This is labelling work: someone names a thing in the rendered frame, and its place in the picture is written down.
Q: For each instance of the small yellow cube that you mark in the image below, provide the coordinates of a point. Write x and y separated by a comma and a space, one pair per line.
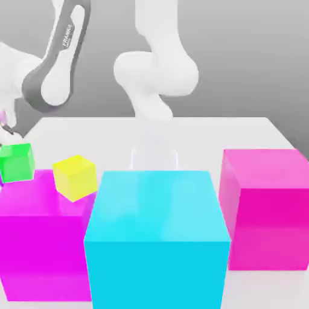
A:
74, 178

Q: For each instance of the large pink box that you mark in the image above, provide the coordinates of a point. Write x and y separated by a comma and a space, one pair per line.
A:
270, 229

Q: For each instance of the small green cube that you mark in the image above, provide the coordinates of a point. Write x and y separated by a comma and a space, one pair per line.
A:
17, 164

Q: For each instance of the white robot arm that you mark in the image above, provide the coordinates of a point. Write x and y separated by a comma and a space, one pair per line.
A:
154, 79

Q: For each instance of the large magenta box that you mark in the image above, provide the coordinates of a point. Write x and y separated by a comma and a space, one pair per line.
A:
41, 253

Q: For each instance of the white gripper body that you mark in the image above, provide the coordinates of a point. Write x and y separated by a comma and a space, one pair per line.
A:
9, 138

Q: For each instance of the large cyan box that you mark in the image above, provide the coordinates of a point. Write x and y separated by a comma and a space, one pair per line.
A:
157, 265

